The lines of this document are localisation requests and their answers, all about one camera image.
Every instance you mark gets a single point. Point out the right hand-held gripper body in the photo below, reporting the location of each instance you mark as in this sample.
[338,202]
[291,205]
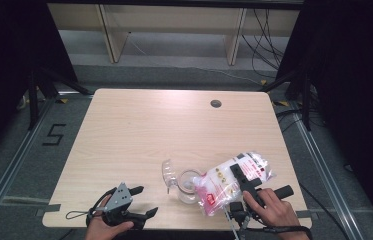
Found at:
[239,210]

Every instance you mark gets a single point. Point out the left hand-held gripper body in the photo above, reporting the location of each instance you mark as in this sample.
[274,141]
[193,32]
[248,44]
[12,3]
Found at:
[119,198]

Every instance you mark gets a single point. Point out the clear bag with red label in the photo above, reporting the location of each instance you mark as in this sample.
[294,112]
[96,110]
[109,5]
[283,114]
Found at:
[217,186]

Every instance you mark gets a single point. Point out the clear plastic cup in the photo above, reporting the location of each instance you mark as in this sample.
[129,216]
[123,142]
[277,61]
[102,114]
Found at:
[169,171]

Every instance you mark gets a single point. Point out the clear glass jar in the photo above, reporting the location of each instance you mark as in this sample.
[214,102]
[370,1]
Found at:
[189,195]

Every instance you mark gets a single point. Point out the person's right hand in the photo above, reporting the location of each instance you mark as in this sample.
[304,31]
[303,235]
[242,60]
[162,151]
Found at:
[274,211]

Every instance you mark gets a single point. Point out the person's left hand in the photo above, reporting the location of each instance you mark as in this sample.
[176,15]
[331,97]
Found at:
[99,230]

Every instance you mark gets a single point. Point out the yellow black tape marker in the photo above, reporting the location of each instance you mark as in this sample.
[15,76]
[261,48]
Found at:
[281,103]

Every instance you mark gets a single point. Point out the black metal stand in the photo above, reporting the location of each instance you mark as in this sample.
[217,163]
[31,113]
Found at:
[33,100]
[305,100]

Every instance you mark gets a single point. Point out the light wooden shelf unit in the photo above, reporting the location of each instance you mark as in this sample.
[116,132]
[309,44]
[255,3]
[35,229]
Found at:
[114,40]

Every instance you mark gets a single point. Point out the black curtain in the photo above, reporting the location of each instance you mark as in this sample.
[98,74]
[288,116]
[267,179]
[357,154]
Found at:
[357,66]
[7,50]

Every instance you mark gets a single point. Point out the aluminium floor rail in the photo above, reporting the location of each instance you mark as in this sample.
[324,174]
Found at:
[7,200]
[10,166]
[320,160]

